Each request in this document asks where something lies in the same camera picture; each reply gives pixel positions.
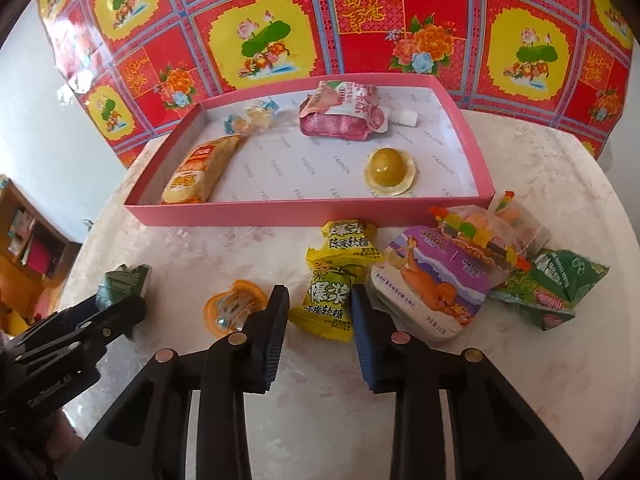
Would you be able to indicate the person left hand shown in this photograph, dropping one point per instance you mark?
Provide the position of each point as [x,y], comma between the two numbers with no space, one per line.
[55,441]

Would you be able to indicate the orange rice cracker packet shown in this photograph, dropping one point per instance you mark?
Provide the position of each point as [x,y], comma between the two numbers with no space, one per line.
[195,179]

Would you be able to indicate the pink shallow cardboard box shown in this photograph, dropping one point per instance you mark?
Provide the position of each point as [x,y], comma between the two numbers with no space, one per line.
[280,177]

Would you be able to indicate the purple candy tin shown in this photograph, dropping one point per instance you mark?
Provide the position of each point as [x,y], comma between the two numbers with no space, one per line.
[430,283]

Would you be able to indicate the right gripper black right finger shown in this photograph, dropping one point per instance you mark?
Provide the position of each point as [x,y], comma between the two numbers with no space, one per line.
[456,415]

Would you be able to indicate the pink jelly drink pouch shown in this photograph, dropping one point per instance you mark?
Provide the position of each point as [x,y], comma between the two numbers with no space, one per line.
[350,111]

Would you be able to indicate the red floral wall poster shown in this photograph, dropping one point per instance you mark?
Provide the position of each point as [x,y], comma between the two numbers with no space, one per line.
[139,66]

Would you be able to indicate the orange jelly cup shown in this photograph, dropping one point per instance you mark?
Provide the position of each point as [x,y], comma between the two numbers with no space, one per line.
[228,311]

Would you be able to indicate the yellow soft candy packet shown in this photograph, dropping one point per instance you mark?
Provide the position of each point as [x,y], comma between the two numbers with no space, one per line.
[324,311]

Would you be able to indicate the green foil snack packet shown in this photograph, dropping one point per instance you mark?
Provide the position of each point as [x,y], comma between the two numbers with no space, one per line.
[120,299]

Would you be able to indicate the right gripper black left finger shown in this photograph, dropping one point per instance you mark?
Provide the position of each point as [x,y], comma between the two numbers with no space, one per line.
[144,434]

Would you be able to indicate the green triangular snack packet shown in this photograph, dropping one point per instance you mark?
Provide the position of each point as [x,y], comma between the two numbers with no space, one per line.
[548,293]

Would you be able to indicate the clear colourful skewer candy packet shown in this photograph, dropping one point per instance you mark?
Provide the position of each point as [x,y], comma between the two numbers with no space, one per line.
[530,233]

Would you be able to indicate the yellow jelly cup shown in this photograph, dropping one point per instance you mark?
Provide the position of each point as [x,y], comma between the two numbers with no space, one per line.
[389,172]

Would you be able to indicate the clear blue-edged candy packet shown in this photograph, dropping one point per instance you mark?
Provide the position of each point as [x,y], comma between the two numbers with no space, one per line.
[255,118]

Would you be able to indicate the burger gummy packet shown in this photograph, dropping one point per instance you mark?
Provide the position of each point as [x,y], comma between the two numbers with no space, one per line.
[482,235]

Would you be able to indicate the wooden shelf cabinet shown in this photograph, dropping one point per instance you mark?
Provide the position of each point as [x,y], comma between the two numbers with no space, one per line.
[35,262]

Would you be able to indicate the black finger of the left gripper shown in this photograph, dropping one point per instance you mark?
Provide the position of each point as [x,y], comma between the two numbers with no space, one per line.
[59,324]
[87,339]

